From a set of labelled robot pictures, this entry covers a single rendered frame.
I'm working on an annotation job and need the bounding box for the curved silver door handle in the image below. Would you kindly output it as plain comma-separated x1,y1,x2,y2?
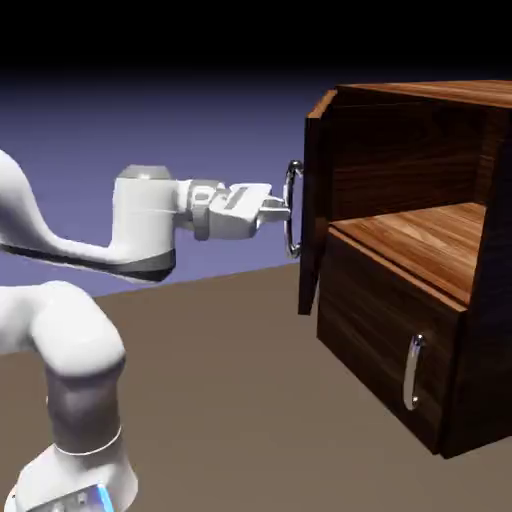
282,159,304,259
402,333,426,412

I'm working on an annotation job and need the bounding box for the dark wood cabinet door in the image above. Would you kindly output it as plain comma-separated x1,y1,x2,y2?
297,89,338,317
316,227,467,455

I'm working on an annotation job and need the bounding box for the dark wood cabinet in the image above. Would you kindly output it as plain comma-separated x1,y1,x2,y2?
316,79,512,460

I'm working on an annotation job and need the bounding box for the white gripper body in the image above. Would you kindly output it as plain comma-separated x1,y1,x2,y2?
207,182,274,240

